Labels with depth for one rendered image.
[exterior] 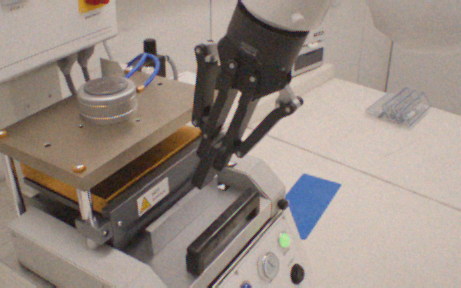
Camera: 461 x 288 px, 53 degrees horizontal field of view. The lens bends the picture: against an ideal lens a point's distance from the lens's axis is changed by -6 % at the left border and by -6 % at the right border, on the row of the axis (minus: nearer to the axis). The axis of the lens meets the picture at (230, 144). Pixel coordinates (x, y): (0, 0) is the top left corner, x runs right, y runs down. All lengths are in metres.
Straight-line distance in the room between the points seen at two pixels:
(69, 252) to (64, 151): 0.12
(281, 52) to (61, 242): 0.35
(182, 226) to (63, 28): 0.34
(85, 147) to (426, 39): 0.40
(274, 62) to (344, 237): 0.61
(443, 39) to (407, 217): 0.77
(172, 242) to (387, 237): 0.52
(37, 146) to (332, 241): 0.62
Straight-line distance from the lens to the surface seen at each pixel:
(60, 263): 0.62
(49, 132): 0.64
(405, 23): 0.35
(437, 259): 1.02
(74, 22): 0.78
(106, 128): 0.63
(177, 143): 0.69
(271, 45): 0.45
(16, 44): 0.72
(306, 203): 1.10
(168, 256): 0.63
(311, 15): 0.44
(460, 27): 0.36
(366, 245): 1.01
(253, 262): 0.71
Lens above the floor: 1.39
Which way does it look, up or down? 30 degrees down
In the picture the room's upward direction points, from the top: straight up
